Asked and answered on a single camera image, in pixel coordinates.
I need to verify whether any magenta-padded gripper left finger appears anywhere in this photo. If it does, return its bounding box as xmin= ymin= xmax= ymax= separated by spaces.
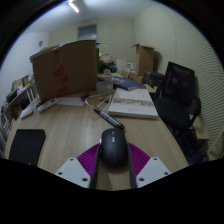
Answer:
xmin=54 ymin=143 xmax=102 ymax=190

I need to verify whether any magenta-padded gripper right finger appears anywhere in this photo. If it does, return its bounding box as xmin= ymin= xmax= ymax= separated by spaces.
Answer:
xmin=127 ymin=142 xmax=172 ymax=190

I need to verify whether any black computer mouse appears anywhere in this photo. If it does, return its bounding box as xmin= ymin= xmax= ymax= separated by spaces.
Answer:
xmin=99 ymin=127 xmax=130 ymax=168

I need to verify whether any black mouse pad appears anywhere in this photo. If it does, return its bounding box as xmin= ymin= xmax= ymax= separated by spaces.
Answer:
xmin=8 ymin=128 xmax=47 ymax=167

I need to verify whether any black marker pen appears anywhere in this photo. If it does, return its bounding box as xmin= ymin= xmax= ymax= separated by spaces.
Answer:
xmin=93 ymin=106 xmax=126 ymax=131

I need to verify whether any black office chair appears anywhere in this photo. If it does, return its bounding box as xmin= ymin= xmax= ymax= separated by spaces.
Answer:
xmin=153 ymin=61 xmax=203 ymax=158

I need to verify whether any white paper sheet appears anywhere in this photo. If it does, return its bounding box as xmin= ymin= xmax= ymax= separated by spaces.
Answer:
xmin=57 ymin=95 xmax=87 ymax=107

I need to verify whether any large white book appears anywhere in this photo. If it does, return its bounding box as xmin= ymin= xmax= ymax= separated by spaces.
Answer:
xmin=107 ymin=87 xmax=160 ymax=120

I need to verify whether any wide white remote control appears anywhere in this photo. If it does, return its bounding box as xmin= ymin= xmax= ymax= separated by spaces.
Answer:
xmin=35 ymin=97 xmax=59 ymax=113

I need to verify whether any slim white remote control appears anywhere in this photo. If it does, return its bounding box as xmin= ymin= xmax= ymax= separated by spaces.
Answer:
xmin=19 ymin=108 xmax=35 ymax=120

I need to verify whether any blue book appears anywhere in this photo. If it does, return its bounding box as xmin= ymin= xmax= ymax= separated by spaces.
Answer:
xmin=113 ymin=78 xmax=147 ymax=92

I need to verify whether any cluttered shelf unit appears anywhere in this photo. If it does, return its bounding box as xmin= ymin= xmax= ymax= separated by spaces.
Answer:
xmin=0 ymin=74 xmax=38 ymax=154

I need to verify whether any large brown cardboard box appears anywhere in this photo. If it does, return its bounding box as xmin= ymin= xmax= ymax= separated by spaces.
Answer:
xmin=30 ymin=39 xmax=100 ymax=103

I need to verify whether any small open cardboard box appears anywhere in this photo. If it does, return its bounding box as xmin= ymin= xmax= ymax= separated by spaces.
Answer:
xmin=132 ymin=42 xmax=156 ymax=78

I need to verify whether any ceiling light tube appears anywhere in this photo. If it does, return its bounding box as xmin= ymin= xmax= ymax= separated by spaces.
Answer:
xmin=66 ymin=0 xmax=80 ymax=14

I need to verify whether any thin grey cable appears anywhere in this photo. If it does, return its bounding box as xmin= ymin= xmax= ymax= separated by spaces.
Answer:
xmin=84 ymin=93 xmax=113 ymax=118

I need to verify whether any high wall window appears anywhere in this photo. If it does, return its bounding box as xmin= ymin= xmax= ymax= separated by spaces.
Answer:
xmin=77 ymin=23 xmax=98 ymax=42

